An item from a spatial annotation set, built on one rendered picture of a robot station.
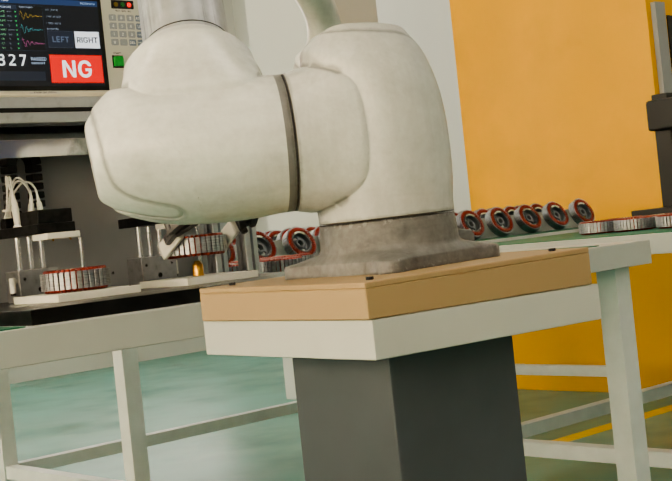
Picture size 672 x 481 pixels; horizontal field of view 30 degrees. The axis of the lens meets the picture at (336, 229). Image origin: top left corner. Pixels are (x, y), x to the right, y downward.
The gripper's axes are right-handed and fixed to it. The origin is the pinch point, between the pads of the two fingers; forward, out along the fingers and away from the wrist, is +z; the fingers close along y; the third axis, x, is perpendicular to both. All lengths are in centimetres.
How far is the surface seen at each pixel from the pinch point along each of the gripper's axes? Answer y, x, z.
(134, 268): 3.8, -4.6, 14.5
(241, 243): -17.9, -4.9, 9.9
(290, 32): -269, -236, 205
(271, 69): -268, -231, 228
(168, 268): -1.9, -2.8, 12.7
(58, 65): 16.0, -35.4, -5.8
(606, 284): -90, 24, -7
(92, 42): 8.7, -39.1, -7.8
